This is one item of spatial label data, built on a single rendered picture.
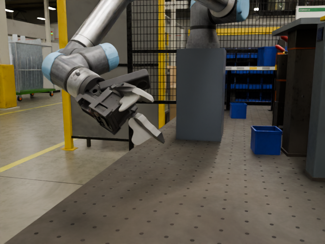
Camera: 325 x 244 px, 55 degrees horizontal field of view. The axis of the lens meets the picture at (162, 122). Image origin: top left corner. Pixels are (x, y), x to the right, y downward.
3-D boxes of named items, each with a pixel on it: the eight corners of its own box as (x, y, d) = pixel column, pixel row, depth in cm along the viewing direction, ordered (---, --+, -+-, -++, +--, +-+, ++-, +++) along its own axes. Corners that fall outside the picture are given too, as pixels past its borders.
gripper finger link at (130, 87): (140, 104, 62) (122, 105, 69) (145, 99, 63) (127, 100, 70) (125, 86, 60) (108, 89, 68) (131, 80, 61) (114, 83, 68)
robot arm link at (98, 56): (92, 42, 90) (60, 53, 83) (117, 39, 83) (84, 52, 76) (100, 68, 93) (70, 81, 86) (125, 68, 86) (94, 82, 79)
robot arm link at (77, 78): (95, 82, 79) (84, 59, 73) (108, 90, 77) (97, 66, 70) (74, 102, 76) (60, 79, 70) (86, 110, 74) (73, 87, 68)
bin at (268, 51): (308, 66, 212) (309, 46, 210) (263, 66, 212) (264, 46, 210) (298, 66, 228) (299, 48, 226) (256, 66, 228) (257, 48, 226)
